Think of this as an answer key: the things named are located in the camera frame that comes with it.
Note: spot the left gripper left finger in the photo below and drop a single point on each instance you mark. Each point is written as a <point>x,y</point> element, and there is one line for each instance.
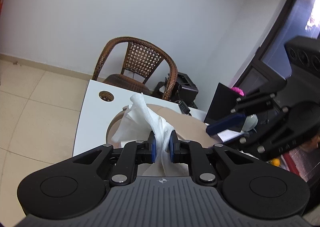
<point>128,158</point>

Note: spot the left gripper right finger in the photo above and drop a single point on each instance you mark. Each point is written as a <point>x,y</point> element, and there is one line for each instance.
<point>194,155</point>

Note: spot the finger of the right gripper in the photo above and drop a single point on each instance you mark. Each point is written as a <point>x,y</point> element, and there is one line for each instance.
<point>245,106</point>
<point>267,137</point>

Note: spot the beige plastic lidded container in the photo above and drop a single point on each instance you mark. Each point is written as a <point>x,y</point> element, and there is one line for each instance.
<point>186,127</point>

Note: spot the white paper towel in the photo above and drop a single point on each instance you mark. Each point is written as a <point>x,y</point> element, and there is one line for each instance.
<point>136,122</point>

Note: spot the black monitor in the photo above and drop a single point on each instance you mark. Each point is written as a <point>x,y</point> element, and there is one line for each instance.
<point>224,100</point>

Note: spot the white labelled box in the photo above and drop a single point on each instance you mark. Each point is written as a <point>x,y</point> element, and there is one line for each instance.
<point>228,134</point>

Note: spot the black printer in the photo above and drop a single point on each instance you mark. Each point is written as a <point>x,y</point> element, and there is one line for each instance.
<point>184,90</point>

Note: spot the brown wicker chair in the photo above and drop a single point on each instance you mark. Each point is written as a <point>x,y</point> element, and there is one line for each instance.
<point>141,59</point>

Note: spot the dark window frame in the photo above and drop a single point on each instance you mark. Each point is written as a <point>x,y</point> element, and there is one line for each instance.
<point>270,60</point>

